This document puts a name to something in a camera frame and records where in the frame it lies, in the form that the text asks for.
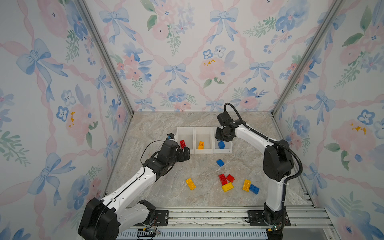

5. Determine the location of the left aluminium corner post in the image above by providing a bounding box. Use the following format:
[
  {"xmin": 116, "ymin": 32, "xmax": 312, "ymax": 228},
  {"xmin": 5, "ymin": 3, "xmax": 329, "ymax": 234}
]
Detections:
[{"xmin": 74, "ymin": 0, "xmax": 134, "ymax": 117}]

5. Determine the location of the blue long lego brick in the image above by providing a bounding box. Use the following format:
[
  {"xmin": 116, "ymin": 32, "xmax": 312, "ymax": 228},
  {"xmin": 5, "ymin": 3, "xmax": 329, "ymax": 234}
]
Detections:
[{"xmin": 249, "ymin": 184, "xmax": 260, "ymax": 195}]

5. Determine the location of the yellow long lego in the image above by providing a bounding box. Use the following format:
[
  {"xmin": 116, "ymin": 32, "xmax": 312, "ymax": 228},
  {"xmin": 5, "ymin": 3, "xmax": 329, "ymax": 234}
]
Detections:
[
  {"xmin": 242, "ymin": 179, "xmax": 251, "ymax": 192},
  {"xmin": 186, "ymin": 178, "xmax": 196, "ymax": 191}
]

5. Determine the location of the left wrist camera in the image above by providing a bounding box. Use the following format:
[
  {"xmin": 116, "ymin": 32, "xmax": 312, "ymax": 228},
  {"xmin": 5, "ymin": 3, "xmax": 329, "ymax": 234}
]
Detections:
[{"xmin": 167, "ymin": 133, "xmax": 175, "ymax": 140}]

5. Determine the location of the white ribbed vent strip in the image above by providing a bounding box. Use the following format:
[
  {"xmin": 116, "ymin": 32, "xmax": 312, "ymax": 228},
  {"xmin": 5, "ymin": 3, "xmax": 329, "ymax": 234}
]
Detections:
[{"xmin": 117, "ymin": 229, "xmax": 269, "ymax": 240}]

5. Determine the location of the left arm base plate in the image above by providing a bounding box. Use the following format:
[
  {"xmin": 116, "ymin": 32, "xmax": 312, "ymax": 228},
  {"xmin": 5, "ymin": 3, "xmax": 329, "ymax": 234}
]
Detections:
[{"xmin": 127, "ymin": 209, "xmax": 169, "ymax": 227}]

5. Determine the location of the aluminium corner post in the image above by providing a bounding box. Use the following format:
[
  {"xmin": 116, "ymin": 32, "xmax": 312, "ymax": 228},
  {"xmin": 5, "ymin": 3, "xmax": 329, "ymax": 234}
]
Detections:
[
  {"xmin": 74, "ymin": 0, "xmax": 134, "ymax": 117},
  {"xmin": 271, "ymin": 0, "xmax": 344, "ymax": 117}
]

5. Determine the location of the yellow curved lego brick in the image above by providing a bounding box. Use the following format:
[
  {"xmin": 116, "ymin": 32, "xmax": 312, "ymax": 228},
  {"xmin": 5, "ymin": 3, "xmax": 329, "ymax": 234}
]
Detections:
[{"xmin": 198, "ymin": 141, "xmax": 205, "ymax": 150}]

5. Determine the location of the right aluminium corner post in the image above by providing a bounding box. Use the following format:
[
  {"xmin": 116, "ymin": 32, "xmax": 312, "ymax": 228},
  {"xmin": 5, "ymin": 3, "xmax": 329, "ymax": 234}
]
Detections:
[{"xmin": 271, "ymin": 0, "xmax": 344, "ymax": 117}]

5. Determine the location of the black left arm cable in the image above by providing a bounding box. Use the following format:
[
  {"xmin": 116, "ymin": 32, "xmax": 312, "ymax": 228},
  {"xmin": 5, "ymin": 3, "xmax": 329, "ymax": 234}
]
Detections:
[{"xmin": 140, "ymin": 140, "xmax": 166, "ymax": 160}]

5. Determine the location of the aluminium front rail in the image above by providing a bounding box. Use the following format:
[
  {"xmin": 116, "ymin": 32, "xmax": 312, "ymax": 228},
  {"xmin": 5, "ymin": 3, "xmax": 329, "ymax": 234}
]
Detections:
[{"xmin": 80, "ymin": 206, "xmax": 334, "ymax": 230}]

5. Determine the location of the red long lego brick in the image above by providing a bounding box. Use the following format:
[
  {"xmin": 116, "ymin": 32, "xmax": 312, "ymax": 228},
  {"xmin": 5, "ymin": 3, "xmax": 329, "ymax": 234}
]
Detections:
[{"xmin": 219, "ymin": 174, "xmax": 228, "ymax": 186}]

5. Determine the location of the small blue lego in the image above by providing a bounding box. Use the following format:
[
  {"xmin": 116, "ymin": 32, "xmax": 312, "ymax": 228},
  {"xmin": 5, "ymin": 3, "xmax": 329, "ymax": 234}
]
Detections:
[{"xmin": 217, "ymin": 159, "xmax": 225, "ymax": 168}]

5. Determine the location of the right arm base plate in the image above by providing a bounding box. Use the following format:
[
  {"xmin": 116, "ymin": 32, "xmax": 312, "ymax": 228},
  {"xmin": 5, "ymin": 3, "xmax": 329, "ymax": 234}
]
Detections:
[{"xmin": 244, "ymin": 210, "xmax": 291, "ymax": 228}]

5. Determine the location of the small red lego brick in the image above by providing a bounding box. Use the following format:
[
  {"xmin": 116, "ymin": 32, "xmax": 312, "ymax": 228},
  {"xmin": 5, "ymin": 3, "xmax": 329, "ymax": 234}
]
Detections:
[{"xmin": 226, "ymin": 174, "xmax": 235, "ymax": 183}]

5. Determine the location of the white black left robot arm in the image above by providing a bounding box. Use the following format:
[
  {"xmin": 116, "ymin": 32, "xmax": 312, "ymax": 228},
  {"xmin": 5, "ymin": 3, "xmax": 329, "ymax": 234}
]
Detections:
[{"xmin": 78, "ymin": 139, "xmax": 191, "ymax": 240}]

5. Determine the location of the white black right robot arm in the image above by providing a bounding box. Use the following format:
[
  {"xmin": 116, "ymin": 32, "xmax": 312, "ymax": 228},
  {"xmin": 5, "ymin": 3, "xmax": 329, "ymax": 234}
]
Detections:
[{"xmin": 215, "ymin": 112, "xmax": 294, "ymax": 228}]

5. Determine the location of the red square lego brick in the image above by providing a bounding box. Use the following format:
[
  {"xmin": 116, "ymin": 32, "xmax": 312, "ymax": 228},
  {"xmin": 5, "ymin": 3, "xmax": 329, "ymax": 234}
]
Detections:
[{"xmin": 180, "ymin": 140, "xmax": 186, "ymax": 149}]

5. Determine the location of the white three-compartment bin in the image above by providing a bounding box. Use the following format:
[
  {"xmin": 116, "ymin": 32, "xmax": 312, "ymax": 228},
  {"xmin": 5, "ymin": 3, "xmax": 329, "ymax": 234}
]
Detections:
[{"xmin": 176, "ymin": 127, "xmax": 233, "ymax": 154}]

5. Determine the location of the yellow lego brick center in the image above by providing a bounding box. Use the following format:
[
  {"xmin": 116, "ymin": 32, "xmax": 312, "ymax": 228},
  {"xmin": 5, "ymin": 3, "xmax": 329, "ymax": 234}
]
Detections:
[{"xmin": 222, "ymin": 182, "xmax": 234, "ymax": 193}]

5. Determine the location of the black corrugated cable hose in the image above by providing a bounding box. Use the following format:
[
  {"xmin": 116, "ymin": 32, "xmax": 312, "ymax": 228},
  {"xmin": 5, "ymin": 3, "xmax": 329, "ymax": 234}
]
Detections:
[{"xmin": 223, "ymin": 102, "xmax": 304, "ymax": 211}]

